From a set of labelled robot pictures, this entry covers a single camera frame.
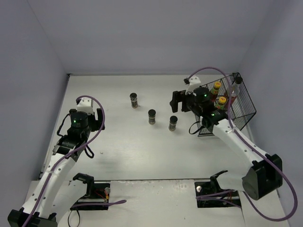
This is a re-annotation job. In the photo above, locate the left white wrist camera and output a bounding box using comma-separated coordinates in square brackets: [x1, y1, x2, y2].
[76, 97, 94, 115]

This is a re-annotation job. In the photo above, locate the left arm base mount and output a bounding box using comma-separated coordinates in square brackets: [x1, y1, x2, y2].
[70, 173, 110, 211]

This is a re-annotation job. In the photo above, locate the sauce bottle yellow cap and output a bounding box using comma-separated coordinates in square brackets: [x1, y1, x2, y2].
[210, 81, 222, 102]
[214, 96, 227, 110]

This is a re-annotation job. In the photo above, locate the spice jar black lid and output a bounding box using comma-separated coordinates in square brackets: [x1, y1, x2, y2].
[169, 115, 178, 131]
[148, 109, 156, 125]
[130, 93, 138, 109]

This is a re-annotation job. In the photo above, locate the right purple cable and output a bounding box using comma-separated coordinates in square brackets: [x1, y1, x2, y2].
[188, 67, 298, 222]

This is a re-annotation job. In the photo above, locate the black wire basket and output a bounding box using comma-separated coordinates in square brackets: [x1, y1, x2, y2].
[201, 72, 257, 130]

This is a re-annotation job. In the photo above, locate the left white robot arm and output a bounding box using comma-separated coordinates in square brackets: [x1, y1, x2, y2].
[8, 108, 105, 227]

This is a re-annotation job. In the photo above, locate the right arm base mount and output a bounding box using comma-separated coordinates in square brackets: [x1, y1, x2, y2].
[194, 170, 241, 208]

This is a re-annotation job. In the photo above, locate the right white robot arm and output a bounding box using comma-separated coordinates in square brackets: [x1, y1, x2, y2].
[169, 87, 283, 201]

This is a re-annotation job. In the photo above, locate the tall clear red-label bottle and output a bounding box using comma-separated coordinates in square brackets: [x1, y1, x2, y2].
[224, 77, 243, 105]

